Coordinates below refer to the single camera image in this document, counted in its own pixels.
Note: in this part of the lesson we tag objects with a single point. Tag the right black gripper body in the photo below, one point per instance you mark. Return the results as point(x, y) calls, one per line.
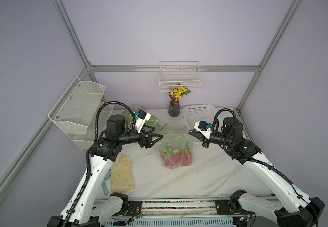
point(214, 139)

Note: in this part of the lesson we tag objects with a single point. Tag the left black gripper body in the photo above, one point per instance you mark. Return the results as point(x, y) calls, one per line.
point(142, 142)

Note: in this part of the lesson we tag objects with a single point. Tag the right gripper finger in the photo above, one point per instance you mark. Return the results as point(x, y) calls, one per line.
point(200, 138)
point(194, 132)

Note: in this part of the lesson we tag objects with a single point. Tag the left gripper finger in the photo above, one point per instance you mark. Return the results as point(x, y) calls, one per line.
point(149, 128)
point(152, 139)

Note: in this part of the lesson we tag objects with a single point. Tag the green-print zip-top bag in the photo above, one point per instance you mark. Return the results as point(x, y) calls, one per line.
point(171, 140)
point(155, 122)

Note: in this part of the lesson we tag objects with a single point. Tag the pink dragon fruit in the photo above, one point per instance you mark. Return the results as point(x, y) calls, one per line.
point(170, 157)
point(186, 156)

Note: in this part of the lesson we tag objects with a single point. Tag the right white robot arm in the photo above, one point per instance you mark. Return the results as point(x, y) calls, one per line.
point(231, 139)

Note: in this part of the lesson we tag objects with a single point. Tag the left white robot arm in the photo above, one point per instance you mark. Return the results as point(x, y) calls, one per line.
point(100, 157)

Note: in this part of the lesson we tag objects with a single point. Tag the white plastic basket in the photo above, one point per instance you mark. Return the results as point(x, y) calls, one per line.
point(197, 113)

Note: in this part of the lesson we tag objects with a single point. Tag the dark purple glass vase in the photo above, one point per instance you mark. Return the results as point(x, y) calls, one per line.
point(174, 106)

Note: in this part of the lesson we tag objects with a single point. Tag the yellow flower bouquet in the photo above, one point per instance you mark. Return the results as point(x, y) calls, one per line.
point(178, 92)

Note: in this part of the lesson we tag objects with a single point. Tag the green scrub brush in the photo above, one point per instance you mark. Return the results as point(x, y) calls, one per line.
point(104, 184)

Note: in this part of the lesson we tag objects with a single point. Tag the white two-tier mesh shelf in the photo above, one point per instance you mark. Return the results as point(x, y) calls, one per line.
point(74, 114)

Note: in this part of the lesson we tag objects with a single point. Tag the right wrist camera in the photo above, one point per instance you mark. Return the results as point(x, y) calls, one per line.
point(204, 128)

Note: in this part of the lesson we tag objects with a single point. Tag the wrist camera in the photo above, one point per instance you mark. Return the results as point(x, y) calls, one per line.
point(204, 128)
point(140, 118)

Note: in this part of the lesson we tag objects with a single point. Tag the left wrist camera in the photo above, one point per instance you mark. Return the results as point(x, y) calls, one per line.
point(140, 118)

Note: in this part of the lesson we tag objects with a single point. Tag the white wire wall basket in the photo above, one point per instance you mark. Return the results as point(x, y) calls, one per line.
point(175, 73)

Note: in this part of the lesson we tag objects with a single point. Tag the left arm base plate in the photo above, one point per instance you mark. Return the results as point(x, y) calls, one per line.
point(133, 208)

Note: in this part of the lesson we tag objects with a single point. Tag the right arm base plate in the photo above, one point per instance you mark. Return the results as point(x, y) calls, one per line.
point(228, 207)

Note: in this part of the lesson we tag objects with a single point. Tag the aluminium frame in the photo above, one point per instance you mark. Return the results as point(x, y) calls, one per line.
point(12, 173)

